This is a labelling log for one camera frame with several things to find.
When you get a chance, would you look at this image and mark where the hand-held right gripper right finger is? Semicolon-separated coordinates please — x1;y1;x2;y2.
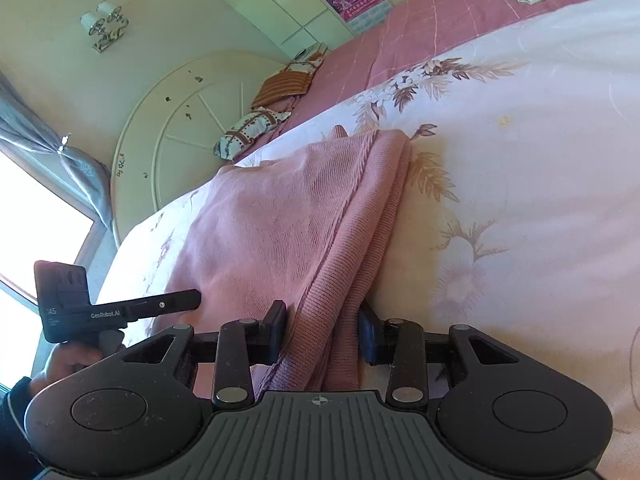
357;307;521;406

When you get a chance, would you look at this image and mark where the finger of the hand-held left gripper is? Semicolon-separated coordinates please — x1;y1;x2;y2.
125;289;202;322

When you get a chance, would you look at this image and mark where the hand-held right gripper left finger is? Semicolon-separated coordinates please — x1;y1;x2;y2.
122;300;289;408

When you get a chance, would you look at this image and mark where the pink knit sweater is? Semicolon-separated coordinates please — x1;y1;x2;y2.
167;129;413;401

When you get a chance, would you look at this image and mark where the person's left forearm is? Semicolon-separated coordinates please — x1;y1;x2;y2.
0;376;51;480

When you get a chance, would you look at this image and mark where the person's left hand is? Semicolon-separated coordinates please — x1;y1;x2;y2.
30;342;106;397

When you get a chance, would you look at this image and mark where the window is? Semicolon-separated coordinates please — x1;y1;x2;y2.
0;150;96;391

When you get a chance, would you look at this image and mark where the blue grey curtain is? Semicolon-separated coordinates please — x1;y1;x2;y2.
0;72;113;231

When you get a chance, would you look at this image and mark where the cream round headboard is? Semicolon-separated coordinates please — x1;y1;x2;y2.
110;50;291;251

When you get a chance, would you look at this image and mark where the patterned white brown pillow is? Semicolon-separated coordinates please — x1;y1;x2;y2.
214;109;292;161

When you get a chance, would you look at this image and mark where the white floral quilt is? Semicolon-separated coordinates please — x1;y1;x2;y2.
95;0;640;480

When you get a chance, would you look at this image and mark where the orange striped pillow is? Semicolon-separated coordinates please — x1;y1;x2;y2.
250;44;328;110

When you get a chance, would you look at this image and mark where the pink bedspread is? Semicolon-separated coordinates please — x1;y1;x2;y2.
270;0;616;136

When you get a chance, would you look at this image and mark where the silver wall lamp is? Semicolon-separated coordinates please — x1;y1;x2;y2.
80;1;130;53

